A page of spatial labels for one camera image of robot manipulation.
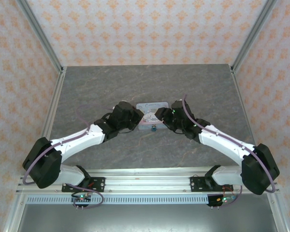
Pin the cartoon print tin box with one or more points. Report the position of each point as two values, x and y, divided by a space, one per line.
151 118

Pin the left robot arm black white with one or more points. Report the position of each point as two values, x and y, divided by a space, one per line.
75 142

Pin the circuit board with led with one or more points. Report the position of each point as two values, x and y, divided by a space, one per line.
226 199
81 197

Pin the grey metal sheet panel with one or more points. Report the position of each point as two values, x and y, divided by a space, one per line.
145 218

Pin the aluminium mounting rail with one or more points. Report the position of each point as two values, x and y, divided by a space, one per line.
147 181

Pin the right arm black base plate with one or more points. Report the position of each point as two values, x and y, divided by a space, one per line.
195 184

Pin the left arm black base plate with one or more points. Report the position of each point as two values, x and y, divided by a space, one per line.
97 183

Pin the aluminium corner post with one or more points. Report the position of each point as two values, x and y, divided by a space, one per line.
41 36
252 36

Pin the aluminium frame bar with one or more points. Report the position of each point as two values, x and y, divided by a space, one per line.
13 215
279 215

